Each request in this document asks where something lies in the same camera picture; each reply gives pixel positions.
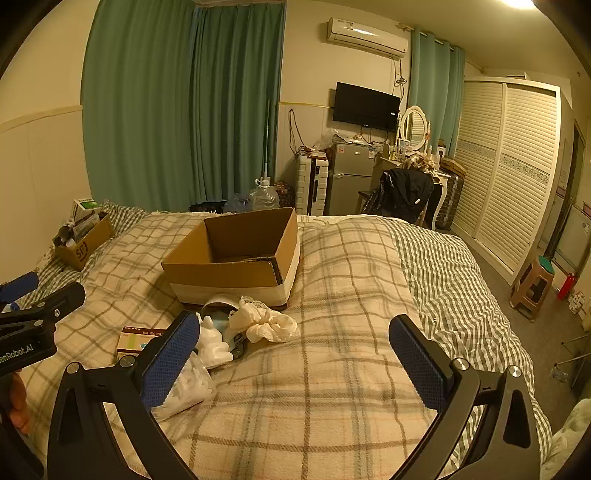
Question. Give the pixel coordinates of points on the person's left hand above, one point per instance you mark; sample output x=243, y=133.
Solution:
x=19, y=406

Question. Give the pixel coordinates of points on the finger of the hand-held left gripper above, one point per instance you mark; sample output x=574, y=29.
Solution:
x=21, y=283
x=60, y=300

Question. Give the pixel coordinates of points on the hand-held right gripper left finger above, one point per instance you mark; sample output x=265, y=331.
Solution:
x=171, y=360

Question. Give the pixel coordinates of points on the clear plastic bag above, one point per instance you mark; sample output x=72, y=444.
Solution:
x=194, y=383

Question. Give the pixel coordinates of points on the white air conditioner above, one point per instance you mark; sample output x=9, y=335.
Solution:
x=367, y=37

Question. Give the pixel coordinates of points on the white oval mirror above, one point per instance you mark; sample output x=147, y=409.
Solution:
x=413, y=124

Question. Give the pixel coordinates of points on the green checked bedsheet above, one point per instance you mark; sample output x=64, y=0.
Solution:
x=443, y=286

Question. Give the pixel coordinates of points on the white power strip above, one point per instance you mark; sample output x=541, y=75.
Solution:
x=579, y=303

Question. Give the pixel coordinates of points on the crushed clear water bottle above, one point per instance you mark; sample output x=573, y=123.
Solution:
x=238, y=203

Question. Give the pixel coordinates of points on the white hard suitcase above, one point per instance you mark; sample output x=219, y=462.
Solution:
x=309, y=184

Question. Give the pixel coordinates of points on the floral bag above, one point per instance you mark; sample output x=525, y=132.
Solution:
x=285, y=194

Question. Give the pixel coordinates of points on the white pole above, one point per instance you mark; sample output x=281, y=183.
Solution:
x=266, y=138

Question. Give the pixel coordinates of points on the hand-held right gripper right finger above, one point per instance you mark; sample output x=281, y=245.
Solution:
x=415, y=364

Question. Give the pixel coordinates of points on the large clear water bottle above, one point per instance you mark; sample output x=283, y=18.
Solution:
x=264, y=197

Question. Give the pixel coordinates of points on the white fluffy textile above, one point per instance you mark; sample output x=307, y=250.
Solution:
x=570, y=443

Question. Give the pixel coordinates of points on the red fire extinguisher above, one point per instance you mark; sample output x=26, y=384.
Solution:
x=567, y=286

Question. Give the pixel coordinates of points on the white dressing table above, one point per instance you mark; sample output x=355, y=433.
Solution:
x=443, y=184

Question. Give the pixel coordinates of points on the dark chair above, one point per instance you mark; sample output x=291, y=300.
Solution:
x=367, y=198

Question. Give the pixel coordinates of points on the white cloth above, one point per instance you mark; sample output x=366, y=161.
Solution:
x=268, y=325

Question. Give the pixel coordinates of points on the large cardboard box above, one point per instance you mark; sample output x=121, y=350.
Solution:
x=217, y=276

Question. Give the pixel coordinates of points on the green curtain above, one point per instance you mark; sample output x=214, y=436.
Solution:
x=235, y=101
x=434, y=92
x=138, y=101

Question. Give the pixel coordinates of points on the metal drying rack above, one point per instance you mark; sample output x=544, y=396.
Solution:
x=575, y=357

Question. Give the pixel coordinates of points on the green white packet box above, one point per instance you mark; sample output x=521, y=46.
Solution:
x=87, y=205

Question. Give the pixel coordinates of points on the brown suitcase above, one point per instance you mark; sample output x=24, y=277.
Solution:
x=452, y=189

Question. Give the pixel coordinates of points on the small brown cardboard box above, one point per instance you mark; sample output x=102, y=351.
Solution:
x=87, y=247

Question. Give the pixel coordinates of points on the dark cloth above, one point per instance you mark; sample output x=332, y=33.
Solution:
x=207, y=206

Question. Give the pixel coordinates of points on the grey small fridge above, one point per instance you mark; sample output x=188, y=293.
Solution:
x=351, y=180

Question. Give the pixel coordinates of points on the black wall television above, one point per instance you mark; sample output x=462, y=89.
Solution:
x=364, y=106

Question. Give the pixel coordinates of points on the white louvred wardrobe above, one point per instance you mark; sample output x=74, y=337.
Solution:
x=508, y=175

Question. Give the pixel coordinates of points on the small red white carton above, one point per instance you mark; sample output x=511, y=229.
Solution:
x=134, y=341

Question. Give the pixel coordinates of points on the brown plastic stool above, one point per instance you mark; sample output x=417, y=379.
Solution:
x=531, y=286

